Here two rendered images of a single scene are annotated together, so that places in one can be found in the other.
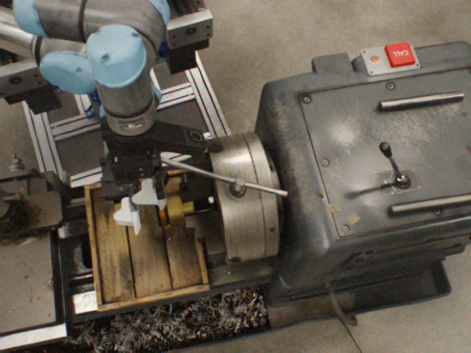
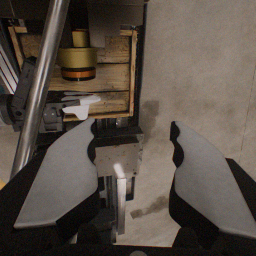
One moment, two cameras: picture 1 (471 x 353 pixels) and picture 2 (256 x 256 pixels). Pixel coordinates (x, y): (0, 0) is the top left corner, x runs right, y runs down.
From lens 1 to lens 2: 0.85 m
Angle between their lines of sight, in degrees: 50
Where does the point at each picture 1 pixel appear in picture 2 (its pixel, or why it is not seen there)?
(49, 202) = not seen: hidden behind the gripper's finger
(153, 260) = (103, 75)
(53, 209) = not seen: hidden behind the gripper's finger
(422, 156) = not seen: outside the picture
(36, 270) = (106, 154)
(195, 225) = (103, 35)
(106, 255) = (94, 108)
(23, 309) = (128, 158)
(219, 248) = (139, 8)
